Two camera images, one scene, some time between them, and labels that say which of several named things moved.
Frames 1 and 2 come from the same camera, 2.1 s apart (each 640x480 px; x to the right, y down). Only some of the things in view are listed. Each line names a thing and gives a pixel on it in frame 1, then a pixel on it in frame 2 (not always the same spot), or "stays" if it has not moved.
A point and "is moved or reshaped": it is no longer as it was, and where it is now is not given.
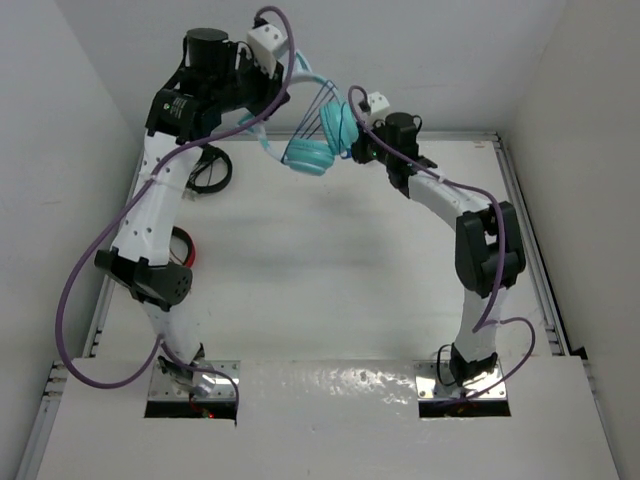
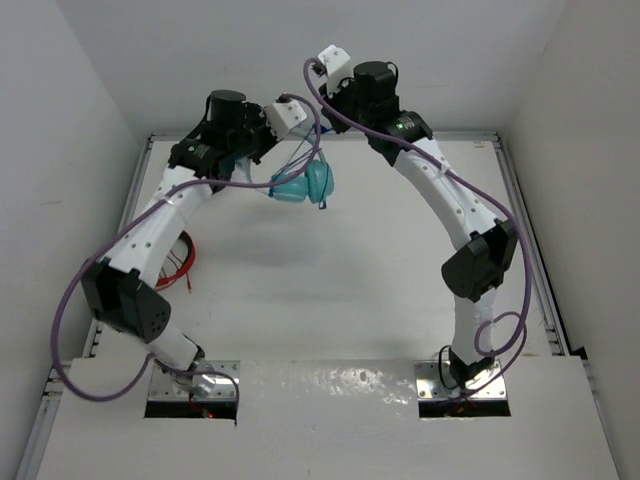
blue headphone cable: (310, 119) → (303, 153)
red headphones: (191, 254) stays
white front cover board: (334, 420) stays
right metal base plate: (436, 381) stays
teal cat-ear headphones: (338, 126) is moved or reshaped
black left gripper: (265, 83) → (257, 116)
